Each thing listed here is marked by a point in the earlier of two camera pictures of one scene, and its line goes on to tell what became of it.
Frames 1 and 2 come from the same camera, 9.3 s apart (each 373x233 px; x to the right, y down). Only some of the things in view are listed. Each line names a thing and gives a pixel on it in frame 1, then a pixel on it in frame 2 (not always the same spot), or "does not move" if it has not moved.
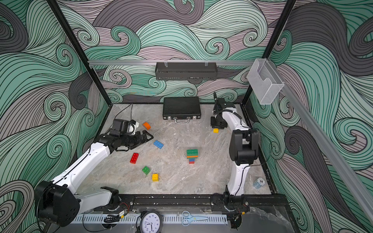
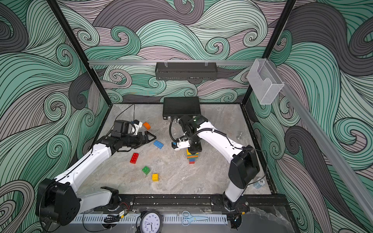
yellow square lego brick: (155, 177) does not move
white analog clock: (150, 222) does not move
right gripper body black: (216, 123) -> (195, 146)
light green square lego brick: (146, 170) does not move
